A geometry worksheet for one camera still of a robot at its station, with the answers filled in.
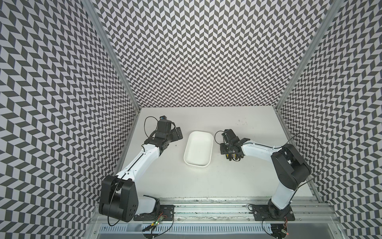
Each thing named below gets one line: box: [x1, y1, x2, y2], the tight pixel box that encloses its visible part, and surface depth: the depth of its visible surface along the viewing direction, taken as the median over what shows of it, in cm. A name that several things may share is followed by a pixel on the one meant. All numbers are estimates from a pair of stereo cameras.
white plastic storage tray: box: [183, 130, 214, 168], surface depth 93 cm
